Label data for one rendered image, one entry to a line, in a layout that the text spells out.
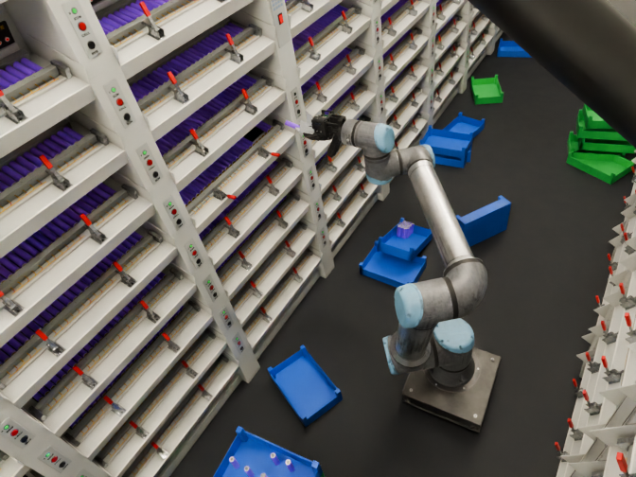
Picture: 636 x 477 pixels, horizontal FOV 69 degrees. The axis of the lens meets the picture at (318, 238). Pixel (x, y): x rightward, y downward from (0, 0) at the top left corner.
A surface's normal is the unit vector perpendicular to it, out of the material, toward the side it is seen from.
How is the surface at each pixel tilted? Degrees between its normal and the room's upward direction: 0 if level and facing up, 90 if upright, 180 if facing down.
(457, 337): 5
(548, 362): 0
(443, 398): 2
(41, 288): 18
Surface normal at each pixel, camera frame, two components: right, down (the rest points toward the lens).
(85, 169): 0.11, -0.58
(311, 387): -0.14, -0.70
